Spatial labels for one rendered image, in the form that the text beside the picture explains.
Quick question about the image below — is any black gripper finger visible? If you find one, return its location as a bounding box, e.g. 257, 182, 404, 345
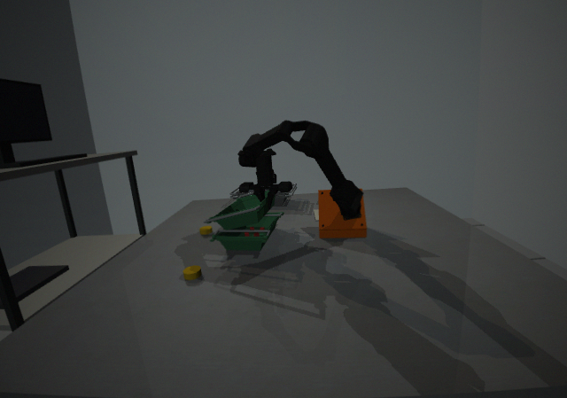
268, 191, 278, 210
253, 190, 265, 202

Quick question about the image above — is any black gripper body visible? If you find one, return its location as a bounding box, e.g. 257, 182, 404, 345
239, 168, 292, 193

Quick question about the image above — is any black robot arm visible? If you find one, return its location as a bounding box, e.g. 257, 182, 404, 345
237, 120, 364, 221

